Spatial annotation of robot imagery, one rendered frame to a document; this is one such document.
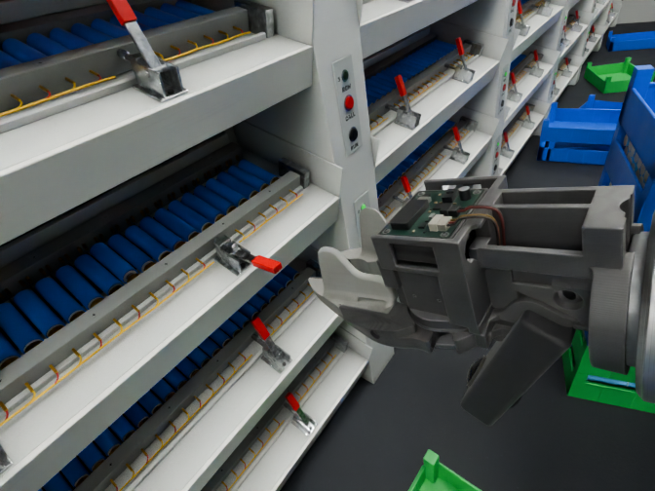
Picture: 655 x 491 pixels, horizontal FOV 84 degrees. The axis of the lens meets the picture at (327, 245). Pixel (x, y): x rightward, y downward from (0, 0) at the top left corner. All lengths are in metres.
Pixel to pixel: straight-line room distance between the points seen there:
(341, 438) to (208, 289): 0.50
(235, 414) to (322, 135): 0.39
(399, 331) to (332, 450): 0.61
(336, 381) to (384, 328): 0.54
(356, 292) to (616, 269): 0.15
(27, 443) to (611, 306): 0.41
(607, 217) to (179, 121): 0.31
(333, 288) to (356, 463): 0.57
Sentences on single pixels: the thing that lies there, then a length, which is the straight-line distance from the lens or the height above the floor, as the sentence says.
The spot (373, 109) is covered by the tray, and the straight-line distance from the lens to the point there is 0.71.
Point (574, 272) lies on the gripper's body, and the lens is 0.20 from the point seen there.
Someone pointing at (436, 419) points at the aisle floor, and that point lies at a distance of 0.85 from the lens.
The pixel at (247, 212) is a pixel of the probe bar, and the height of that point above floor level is 0.53.
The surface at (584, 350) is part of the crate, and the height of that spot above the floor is 0.14.
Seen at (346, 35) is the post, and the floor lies 0.68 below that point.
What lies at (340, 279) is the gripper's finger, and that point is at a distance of 0.26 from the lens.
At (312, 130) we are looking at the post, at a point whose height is 0.58.
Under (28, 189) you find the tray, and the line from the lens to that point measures 0.32.
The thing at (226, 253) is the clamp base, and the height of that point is 0.52.
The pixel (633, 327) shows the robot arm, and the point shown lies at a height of 0.61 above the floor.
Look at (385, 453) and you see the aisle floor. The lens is 0.82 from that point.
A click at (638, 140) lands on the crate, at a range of 0.66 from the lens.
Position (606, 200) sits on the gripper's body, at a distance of 0.20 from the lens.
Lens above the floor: 0.75
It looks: 37 degrees down
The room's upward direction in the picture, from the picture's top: 13 degrees counter-clockwise
